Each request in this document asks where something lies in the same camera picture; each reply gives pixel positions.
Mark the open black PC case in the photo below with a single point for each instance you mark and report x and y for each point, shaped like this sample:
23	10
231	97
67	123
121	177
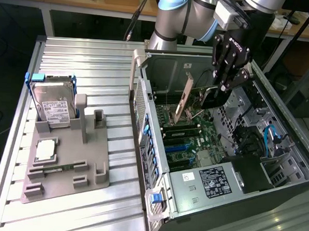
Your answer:
216	219

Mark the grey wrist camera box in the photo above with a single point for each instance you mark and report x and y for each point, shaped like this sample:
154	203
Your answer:
224	14

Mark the black fan shroud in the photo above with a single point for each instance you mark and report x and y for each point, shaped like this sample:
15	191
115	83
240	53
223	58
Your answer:
250	174

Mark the CPU socket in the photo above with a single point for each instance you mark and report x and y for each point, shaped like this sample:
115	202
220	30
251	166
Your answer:
170	113

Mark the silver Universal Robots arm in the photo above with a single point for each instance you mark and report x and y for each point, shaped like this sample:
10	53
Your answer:
172	23

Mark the grey power supply unit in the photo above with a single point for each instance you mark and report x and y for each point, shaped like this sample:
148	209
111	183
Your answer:
189	195

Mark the silver CPU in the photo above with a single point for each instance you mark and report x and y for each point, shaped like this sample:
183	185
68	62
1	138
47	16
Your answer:
46	150

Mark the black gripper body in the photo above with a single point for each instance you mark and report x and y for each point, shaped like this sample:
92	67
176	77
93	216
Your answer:
252	35

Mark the metal disk bay cage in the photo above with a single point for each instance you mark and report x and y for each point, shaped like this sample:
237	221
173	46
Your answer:
237	109

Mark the black graphics card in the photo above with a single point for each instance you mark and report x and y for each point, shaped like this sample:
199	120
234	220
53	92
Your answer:
215	100

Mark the blue expansion slot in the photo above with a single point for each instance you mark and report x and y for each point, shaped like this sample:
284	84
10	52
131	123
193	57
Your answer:
177	148

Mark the black RAM stick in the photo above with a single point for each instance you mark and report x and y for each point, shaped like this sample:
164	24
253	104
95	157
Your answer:
182	133

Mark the green motherboard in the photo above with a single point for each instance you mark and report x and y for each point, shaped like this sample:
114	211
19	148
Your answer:
207	139

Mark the grey parts rack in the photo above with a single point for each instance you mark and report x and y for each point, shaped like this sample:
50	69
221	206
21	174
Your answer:
63	178

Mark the black monitor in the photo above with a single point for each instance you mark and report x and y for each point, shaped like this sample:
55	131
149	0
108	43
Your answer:
305	4

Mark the green RAM stick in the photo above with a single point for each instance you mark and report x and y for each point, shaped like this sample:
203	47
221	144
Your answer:
58	169

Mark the hard disk with blue bracket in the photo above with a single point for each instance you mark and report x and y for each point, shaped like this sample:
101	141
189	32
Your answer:
51	107

